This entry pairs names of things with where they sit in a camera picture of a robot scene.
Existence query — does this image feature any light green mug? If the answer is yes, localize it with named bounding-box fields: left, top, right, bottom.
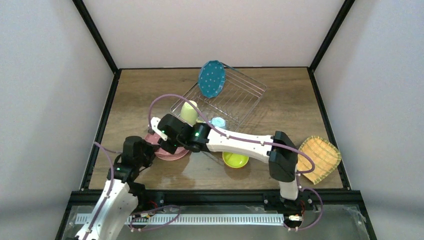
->
left=179, top=100, right=199, bottom=126

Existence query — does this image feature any light blue mug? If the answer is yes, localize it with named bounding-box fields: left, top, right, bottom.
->
left=210, top=117, right=227, bottom=130

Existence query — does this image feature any yellow-green bowl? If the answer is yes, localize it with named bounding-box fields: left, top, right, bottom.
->
left=222, top=152, right=250, bottom=169

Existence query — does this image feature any blue polka dot plate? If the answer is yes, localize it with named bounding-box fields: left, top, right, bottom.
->
left=197, top=60, right=226, bottom=99

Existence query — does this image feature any pink polka dot plate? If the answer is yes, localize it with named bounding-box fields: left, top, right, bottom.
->
left=144, top=133, right=161, bottom=146

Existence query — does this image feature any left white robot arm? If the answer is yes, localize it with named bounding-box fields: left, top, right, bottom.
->
left=74, top=136, right=159, bottom=240

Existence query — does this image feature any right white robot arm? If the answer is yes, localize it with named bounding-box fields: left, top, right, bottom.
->
left=150, top=114, right=301, bottom=200

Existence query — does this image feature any metal wire dish rack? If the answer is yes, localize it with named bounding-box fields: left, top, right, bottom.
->
left=183, top=62, right=267, bottom=132

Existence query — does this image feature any black aluminium frame rail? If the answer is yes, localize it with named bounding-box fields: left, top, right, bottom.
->
left=67, top=189, right=365, bottom=206

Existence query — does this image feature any white slotted cable duct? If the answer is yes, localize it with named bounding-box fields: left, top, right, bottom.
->
left=76, top=213, right=286, bottom=226

